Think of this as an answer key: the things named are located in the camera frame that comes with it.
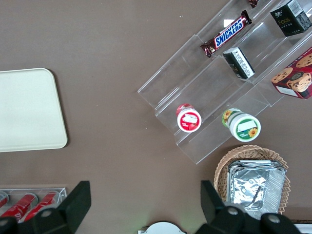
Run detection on red-lidded yogurt cup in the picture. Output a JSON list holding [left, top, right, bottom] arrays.
[[175, 103, 202, 133]]

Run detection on red chocolate chip cookie box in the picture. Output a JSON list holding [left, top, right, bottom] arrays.
[[271, 50, 312, 100]]

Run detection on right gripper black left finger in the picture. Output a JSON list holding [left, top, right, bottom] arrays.
[[0, 180, 92, 234]]

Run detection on red cola bottle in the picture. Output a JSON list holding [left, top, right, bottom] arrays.
[[0, 194, 39, 219], [0, 191, 9, 209], [23, 191, 59, 221]]

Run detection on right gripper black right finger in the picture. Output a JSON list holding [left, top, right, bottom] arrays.
[[196, 180, 301, 234]]

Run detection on light wicker basket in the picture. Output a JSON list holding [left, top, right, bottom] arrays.
[[214, 145, 292, 216]]

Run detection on clear acrylic bottle rack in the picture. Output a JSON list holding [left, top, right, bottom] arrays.
[[0, 186, 68, 224]]

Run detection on white plastic snack bin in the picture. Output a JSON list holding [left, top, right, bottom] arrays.
[[292, 221, 312, 234]]

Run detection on small black carton box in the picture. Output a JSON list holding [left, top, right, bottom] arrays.
[[270, 0, 312, 38], [222, 46, 256, 80]]

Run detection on stacked aluminium foil trays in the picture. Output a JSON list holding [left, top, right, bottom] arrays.
[[226, 159, 286, 221]]

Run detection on cream rectangular plastic tray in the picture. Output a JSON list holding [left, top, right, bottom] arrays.
[[0, 67, 68, 153]]

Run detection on green-lidded sunflower cup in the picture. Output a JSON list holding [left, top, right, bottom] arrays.
[[221, 108, 262, 143]]

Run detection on clear acrylic stepped shelf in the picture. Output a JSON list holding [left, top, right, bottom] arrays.
[[137, 0, 312, 165]]

